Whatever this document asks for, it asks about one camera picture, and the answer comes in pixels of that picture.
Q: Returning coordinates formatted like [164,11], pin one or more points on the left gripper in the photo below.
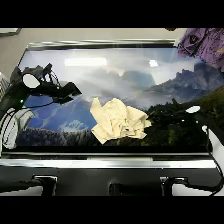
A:
[65,90]

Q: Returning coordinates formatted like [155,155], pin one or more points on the cream garment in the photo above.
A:
[115,121]

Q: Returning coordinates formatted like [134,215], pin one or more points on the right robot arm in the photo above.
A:
[213,146]

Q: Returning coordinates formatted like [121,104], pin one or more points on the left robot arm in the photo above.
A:
[13,96]

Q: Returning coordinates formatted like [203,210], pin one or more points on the purple garment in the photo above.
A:
[205,45]

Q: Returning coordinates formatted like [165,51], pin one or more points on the silver frame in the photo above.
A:
[110,163]

